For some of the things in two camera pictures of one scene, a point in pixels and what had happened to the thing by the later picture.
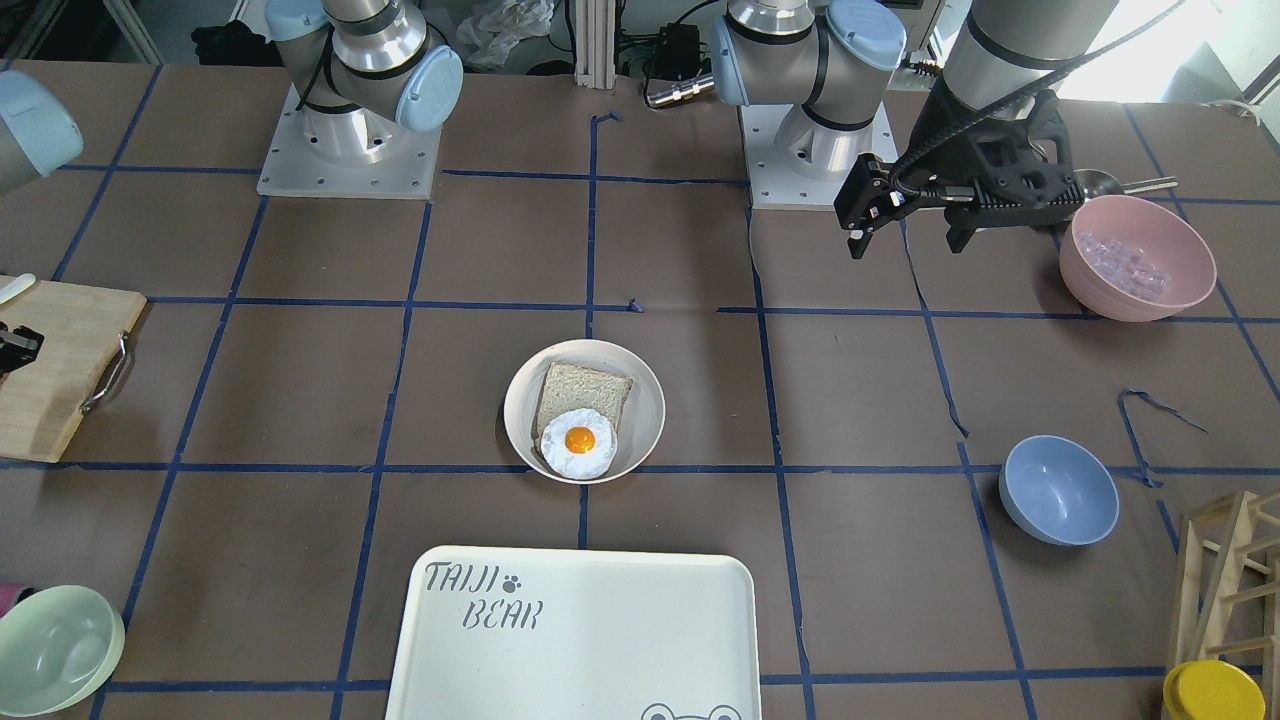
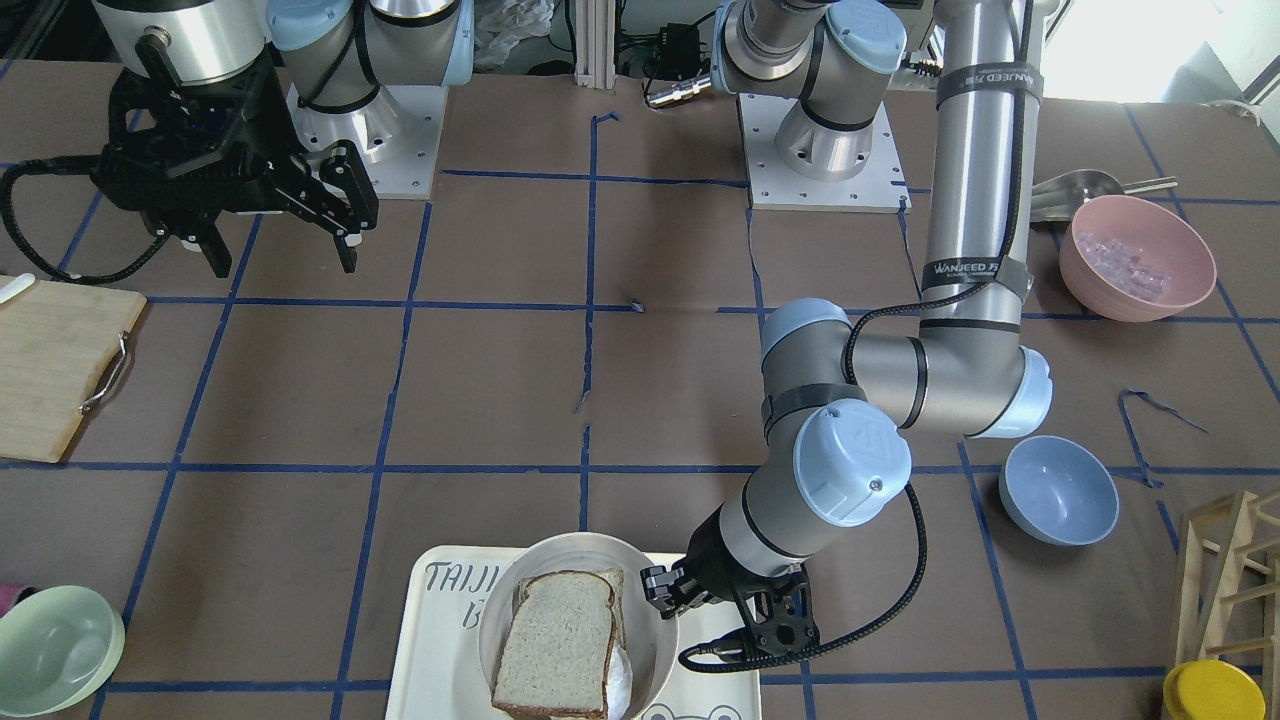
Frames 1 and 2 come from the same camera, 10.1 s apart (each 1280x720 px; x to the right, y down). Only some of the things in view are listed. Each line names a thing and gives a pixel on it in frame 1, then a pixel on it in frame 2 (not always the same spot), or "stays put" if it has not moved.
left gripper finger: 873,193 to 665,589
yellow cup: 1206,689 stays put
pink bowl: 1136,258 stays put
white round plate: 643,420 to 565,634
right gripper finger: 18,347 to 179,155
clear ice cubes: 1126,267 stays put
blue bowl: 1058,490 stays put
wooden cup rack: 1228,605 stays put
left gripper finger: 962,228 to 780,619
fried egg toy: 579,444 to 618,682
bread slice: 568,388 to 566,622
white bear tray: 498,633 stays put
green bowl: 59,646 stays put
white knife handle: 20,282 stays put
